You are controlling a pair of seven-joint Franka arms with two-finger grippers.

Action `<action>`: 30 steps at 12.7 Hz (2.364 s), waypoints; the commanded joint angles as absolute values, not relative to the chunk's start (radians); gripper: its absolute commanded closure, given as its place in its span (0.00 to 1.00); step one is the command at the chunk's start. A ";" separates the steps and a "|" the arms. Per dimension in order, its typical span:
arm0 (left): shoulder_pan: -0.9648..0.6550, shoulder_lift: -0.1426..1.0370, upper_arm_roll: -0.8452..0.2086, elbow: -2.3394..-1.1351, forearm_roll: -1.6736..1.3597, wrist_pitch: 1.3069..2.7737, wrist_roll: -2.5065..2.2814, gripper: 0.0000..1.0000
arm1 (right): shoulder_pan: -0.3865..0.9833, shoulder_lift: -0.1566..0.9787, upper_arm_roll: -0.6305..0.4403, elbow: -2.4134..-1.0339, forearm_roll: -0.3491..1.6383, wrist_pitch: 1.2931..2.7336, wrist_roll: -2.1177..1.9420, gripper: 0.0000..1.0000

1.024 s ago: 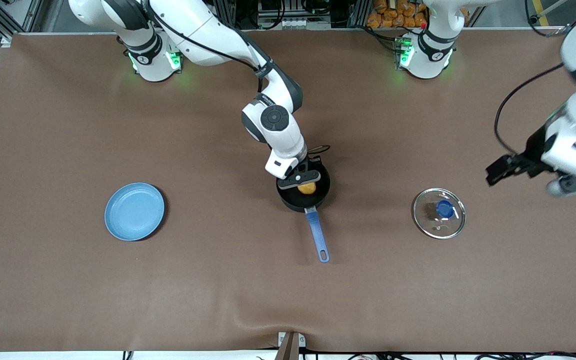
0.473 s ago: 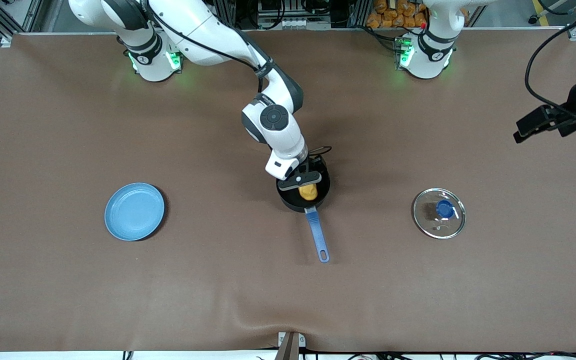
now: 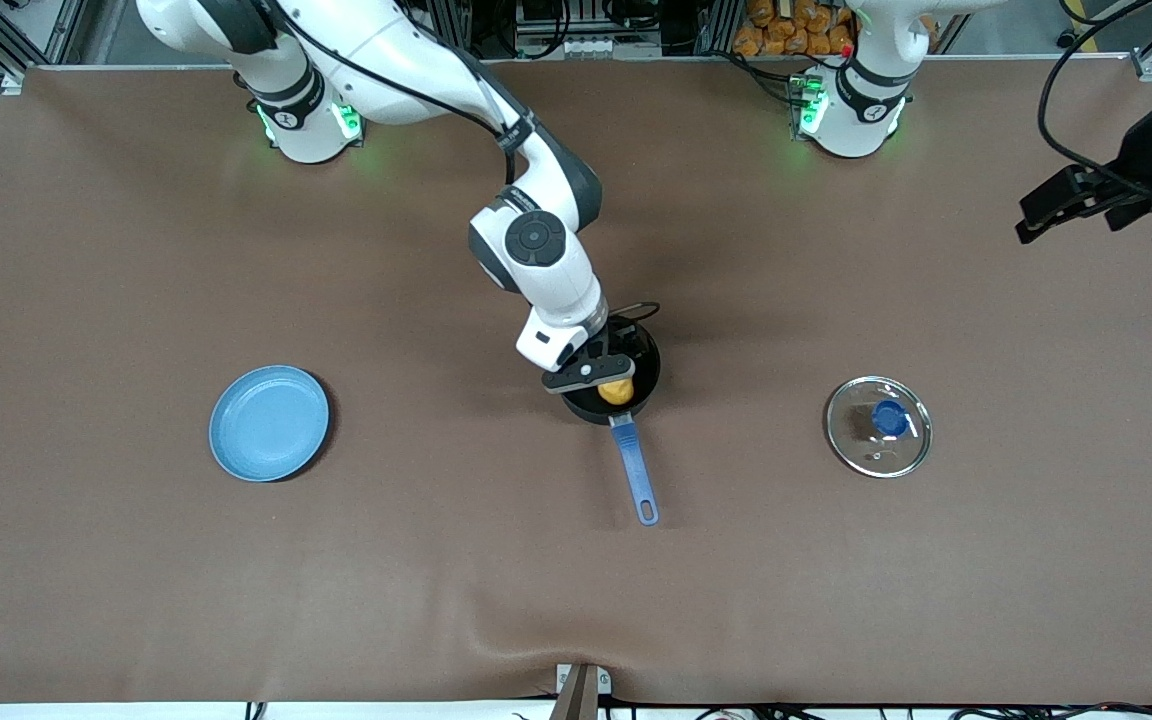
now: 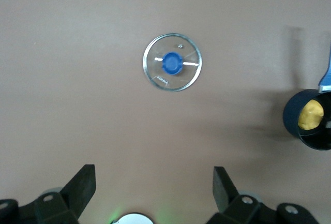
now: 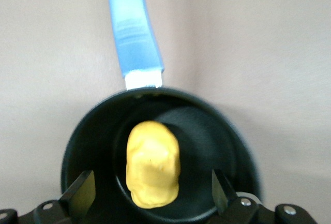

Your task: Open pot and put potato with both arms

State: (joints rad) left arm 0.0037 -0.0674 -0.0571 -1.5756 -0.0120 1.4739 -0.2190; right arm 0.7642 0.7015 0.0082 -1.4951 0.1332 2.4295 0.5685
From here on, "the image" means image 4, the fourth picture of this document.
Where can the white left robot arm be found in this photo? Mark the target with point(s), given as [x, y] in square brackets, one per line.
[134, 220]

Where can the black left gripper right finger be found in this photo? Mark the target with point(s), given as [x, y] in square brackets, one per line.
[223, 190]

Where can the brown table mat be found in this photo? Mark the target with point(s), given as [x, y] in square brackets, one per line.
[77, 79]

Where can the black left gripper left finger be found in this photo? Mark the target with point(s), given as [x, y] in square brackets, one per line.
[77, 190]

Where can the yellow potato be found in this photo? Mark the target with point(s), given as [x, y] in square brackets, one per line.
[310, 115]

